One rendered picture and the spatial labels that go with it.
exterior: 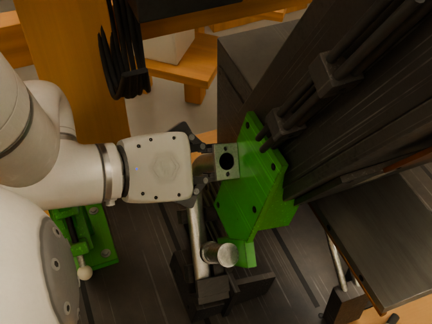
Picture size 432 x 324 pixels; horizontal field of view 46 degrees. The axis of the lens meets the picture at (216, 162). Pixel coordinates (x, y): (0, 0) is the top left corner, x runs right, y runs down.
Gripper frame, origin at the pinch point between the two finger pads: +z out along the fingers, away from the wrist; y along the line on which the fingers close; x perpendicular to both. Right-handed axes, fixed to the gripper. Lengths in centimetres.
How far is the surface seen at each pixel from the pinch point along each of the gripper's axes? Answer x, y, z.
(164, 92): 184, 34, 61
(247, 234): -3.3, -11.4, 2.8
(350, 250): -11.8, -14.6, 15.0
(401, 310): -1.4, -30.5, 34.3
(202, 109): 168, 23, 75
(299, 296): 8.2, -26.9, 18.7
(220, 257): -0.2, -14.8, -0.8
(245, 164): -4.4, -0.6, 2.7
